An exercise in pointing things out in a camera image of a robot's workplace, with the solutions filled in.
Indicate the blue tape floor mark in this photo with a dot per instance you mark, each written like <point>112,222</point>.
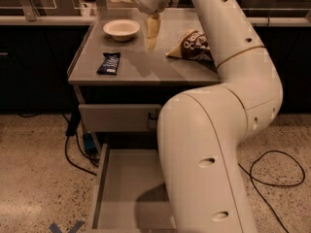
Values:
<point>74,228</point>

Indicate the white paper bowl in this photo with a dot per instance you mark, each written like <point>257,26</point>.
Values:
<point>121,29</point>

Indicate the blue power adapter box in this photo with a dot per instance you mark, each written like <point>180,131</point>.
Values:
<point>89,145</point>

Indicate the dark blue rxbar wrapper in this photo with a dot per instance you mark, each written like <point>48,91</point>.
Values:
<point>110,63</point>

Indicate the black drawer handle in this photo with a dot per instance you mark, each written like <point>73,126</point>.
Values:
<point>152,117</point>

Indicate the grey metal drawer cabinet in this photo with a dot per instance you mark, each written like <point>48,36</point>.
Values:
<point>144,76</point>

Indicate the yellow brown chip bag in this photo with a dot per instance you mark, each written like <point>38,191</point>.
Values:
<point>192,46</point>

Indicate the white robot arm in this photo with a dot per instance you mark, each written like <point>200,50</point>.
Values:
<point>199,130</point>

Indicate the closed upper grey drawer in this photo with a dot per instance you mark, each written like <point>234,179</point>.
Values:
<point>118,117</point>

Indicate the open lower grey drawer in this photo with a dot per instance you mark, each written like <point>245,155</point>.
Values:
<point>129,195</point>

